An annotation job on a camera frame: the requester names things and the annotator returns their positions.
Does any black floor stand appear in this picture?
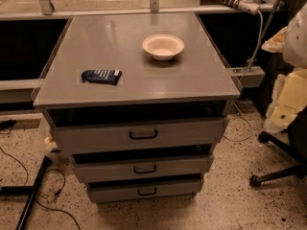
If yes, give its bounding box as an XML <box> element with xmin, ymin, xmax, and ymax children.
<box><xmin>0</xmin><ymin>156</ymin><xmax>52</xmax><ymax>230</ymax></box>

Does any white power strip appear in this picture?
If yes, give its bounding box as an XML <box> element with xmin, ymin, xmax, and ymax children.
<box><xmin>217</xmin><ymin>0</ymin><xmax>260</xmax><ymax>15</ymax></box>

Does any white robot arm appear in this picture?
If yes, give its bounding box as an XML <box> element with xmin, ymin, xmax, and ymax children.
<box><xmin>261</xmin><ymin>4</ymin><xmax>307</xmax><ymax>133</ymax></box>

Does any grey drawer cabinet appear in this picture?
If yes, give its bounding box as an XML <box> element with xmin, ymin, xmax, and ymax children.
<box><xmin>34</xmin><ymin>12</ymin><xmax>240</xmax><ymax>190</ymax></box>

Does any grey top drawer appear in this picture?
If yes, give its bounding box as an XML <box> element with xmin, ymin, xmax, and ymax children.
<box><xmin>52</xmin><ymin>118</ymin><xmax>229</xmax><ymax>154</ymax></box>

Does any black floor cable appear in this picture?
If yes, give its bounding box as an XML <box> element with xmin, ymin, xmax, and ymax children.
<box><xmin>0</xmin><ymin>125</ymin><xmax>82</xmax><ymax>230</ymax></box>

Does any white paper bowl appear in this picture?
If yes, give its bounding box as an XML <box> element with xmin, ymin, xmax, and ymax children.
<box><xmin>142</xmin><ymin>34</ymin><xmax>184</xmax><ymax>61</ymax></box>

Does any grey bottom drawer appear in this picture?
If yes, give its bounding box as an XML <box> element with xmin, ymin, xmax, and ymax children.
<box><xmin>87</xmin><ymin>178</ymin><xmax>203</xmax><ymax>202</ymax></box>

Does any grey drawer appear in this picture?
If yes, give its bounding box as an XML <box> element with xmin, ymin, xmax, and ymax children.
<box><xmin>74</xmin><ymin>154</ymin><xmax>214</xmax><ymax>183</ymax></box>
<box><xmin>87</xmin><ymin>178</ymin><xmax>203</xmax><ymax>202</ymax></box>
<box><xmin>52</xmin><ymin>118</ymin><xmax>229</xmax><ymax>154</ymax></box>

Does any white power cable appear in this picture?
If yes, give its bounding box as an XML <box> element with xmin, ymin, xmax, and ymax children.
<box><xmin>238</xmin><ymin>11</ymin><xmax>265</xmax><ymax>81</ymax></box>

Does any grey middle drawer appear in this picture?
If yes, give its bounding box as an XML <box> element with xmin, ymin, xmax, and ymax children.
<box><xmin>74</xmin><ymin>154</ymin><xmax>214</xmax><ymax>183</ymax></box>

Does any blue striped snack packet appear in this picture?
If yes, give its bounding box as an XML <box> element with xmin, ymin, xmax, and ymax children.
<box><xmin>82</xmin><ymin>70</ymin><xmax>122</xmax><ymax>85</ymax></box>

